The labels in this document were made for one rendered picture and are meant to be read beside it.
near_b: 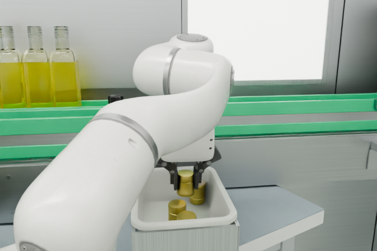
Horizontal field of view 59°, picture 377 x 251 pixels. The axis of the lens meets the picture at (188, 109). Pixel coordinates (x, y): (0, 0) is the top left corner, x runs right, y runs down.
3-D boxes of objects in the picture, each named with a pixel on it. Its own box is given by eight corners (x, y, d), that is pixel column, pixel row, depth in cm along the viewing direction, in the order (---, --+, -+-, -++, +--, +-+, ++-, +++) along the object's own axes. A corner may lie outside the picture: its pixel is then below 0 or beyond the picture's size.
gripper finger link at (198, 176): (210, 153, 66) (207, 179, 69) (194, 153, 66) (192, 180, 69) (212, 162, 63) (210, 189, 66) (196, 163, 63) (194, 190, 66)
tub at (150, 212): (212, 200, 76) (212, 164, 74) (239, 266, 54) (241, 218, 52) (135, 205, 74) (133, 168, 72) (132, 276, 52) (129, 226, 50)
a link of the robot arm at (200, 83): (89, 170, 38) (159, 82, 55) (196, 198, 35) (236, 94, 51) (74, 111, 33) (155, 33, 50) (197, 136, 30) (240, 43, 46)
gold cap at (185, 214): (198, 242, 58) (198, 219, 57) (178, 244, 57) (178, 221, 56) (194, 230, 61) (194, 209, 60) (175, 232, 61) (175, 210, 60)
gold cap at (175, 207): (187, 228, 62) (187, 207, 61) (168, 229, 61) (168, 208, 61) (185, 218, 65) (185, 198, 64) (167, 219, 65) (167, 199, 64)
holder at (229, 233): (207, 191, 81) (207, 161, 79) (238, 268, 54) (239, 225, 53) (136, 195, 79) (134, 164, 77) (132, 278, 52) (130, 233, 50)
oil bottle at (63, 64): (84, 134, 82) (78, 47, 78) (80, 142, 77) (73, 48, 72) (60, 135, 82) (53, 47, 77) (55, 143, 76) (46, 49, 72)
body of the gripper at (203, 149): (213, 95, 62) (209, 145, 68) (159, 96, 61) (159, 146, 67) (220, 115, 56) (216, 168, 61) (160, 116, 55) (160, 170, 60)
